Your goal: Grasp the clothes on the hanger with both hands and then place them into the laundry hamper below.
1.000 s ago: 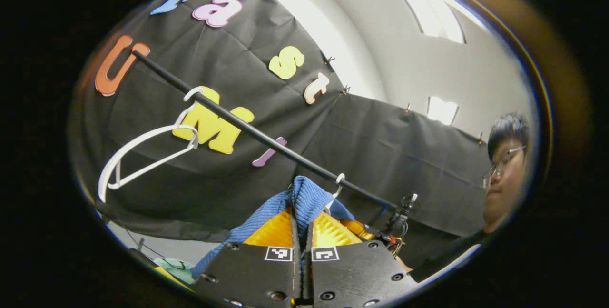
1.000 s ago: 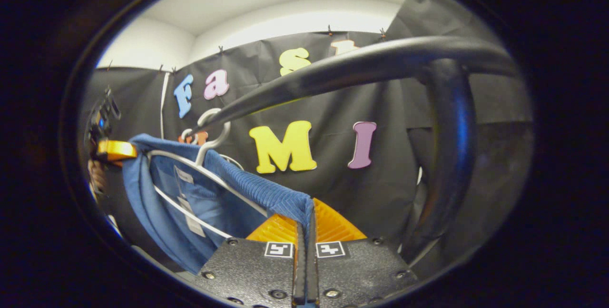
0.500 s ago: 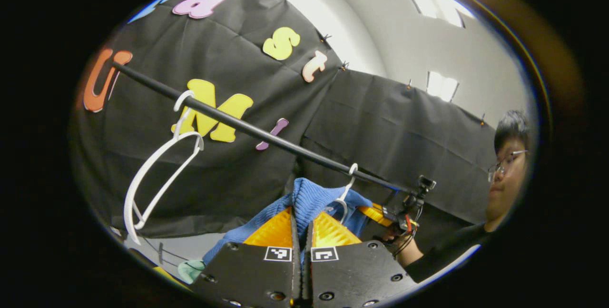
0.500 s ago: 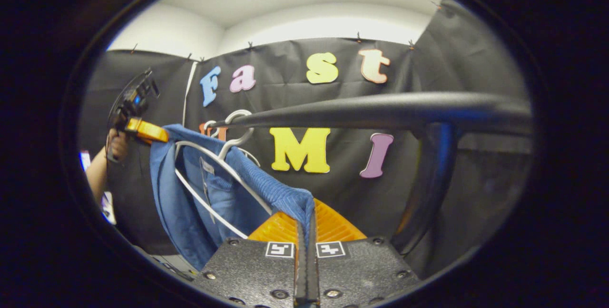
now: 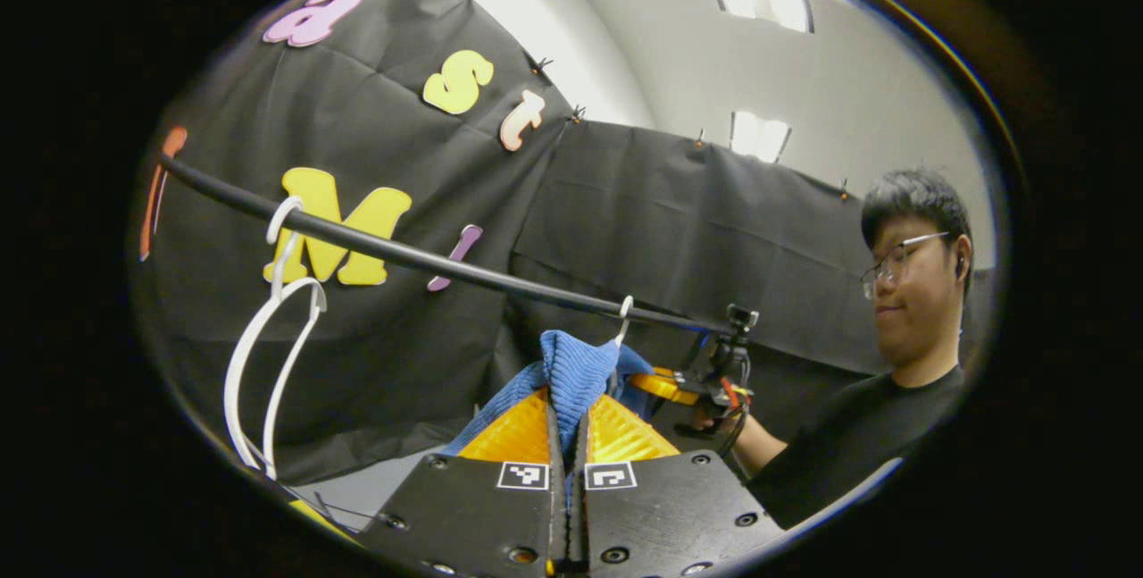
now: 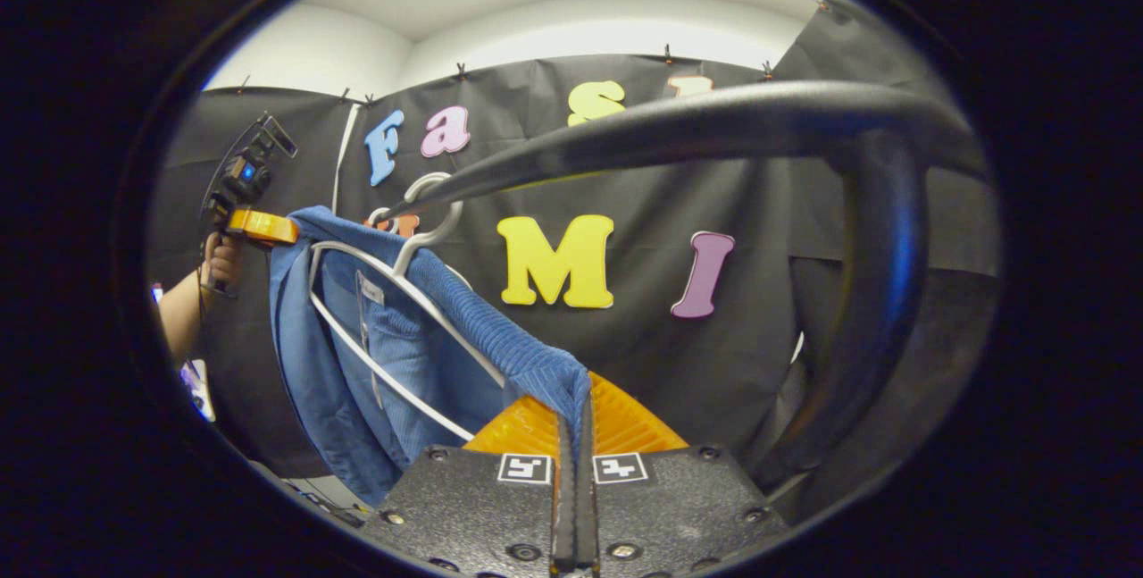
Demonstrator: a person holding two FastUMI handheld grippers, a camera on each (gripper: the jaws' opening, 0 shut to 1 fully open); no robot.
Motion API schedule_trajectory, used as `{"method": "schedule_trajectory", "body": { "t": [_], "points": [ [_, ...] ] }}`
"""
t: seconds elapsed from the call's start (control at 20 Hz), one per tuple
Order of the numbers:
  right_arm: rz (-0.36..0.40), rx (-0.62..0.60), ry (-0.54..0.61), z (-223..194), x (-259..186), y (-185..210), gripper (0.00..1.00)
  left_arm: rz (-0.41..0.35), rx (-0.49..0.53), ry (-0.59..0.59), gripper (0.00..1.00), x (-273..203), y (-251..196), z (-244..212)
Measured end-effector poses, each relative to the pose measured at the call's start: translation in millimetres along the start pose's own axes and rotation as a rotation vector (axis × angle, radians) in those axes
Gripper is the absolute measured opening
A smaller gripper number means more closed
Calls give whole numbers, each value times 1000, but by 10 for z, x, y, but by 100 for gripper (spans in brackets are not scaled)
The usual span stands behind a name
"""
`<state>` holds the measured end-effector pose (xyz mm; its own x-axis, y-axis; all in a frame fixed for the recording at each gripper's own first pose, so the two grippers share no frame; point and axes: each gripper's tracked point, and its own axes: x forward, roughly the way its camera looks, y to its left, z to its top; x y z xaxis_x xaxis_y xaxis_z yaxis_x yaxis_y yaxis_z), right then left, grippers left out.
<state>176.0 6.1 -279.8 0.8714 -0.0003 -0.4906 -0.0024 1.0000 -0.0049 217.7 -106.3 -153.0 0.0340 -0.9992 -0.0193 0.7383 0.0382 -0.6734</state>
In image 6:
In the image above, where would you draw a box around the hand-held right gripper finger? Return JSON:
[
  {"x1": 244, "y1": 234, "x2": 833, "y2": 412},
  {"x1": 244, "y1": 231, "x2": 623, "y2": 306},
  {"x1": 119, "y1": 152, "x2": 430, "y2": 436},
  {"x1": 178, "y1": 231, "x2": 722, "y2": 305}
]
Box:
[
  {"x1": 577, "y1": 372, "x2": 792, "y2": 578},
  {"x1": 361, "y1": 394, "x2": 578, "y2": 578}
]

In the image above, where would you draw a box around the black backdrop cloth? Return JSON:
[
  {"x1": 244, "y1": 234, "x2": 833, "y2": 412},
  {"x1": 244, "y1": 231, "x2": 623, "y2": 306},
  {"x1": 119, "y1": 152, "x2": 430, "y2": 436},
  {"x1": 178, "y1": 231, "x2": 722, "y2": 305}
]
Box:
[{"x1": 147, "y1": 0, "x2": 1001, "y2": 507}]

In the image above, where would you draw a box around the black clothes rack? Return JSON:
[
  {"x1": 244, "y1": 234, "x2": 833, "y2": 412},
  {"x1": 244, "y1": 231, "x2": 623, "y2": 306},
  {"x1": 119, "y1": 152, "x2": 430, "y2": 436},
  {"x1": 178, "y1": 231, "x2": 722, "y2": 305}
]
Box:
[{"x1": 380, "y1": 80, "x2": 989, "y2": 495}]

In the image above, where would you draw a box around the white printed poster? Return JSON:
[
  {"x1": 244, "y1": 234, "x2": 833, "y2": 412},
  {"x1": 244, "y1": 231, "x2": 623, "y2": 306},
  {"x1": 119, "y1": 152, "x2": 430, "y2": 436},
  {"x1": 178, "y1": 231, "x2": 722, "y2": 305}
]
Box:
[{"x1": 179, "y1": 358, "x2": 217, "y2": 423}]

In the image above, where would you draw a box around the blue corduroy shirt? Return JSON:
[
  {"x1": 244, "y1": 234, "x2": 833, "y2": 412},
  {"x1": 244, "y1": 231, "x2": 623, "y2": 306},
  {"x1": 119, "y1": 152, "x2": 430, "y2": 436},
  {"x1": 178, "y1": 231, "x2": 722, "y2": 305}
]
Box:
[{"x1": 267, "y1": 205, "x2": 596, "y2": 508}]

